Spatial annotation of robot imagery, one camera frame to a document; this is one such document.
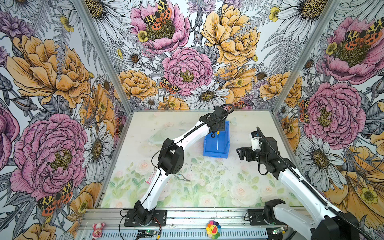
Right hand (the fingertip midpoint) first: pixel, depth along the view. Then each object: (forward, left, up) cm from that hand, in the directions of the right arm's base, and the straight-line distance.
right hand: (245, 153), depth 83 cm
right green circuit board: (-34, -10, -14) cm, 38 cm away
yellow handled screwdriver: (+16, +13, -2) cm, 20 cm away
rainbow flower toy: (-33, +20, -11) cm, 40 cm away
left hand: (+19, +12, -1) cm, 23 cm away
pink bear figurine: (-31, +72, -9) cm, 79 cm away
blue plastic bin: (+17, +17, -15) cm, 29 cm away
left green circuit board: (-33, +51, -13) cm, 62 cm away
